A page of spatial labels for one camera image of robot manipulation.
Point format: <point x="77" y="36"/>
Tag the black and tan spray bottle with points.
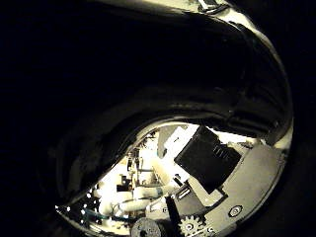
<point x="164" y="65"/>

